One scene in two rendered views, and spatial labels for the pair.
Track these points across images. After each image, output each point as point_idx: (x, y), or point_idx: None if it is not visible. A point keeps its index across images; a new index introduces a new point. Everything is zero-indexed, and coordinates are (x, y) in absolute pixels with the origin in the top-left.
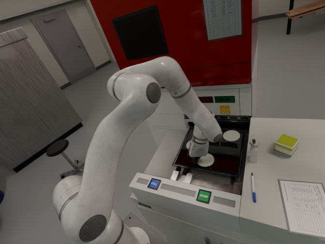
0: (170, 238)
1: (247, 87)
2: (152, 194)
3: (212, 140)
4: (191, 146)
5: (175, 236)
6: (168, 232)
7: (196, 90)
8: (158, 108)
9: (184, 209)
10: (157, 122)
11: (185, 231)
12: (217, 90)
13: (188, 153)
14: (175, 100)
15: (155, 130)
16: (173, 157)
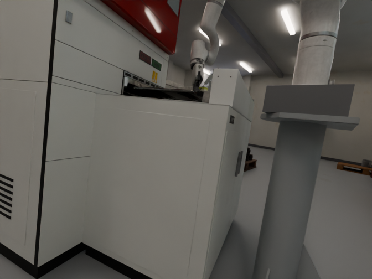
0: (218, 223)
1: (166, 61)
2: (242, 84)
3: (215, 59)
4: (202, 68)
5: (224, 199)
6: (223, 194)
7: (142, 43)
8: (94, 44)
9: (244, 103)
10: (81, 73)
11: (234, 156)
12: (154, 53)
13: (199, 77)
14: (219, 8)
15: (66, 93)
16: None
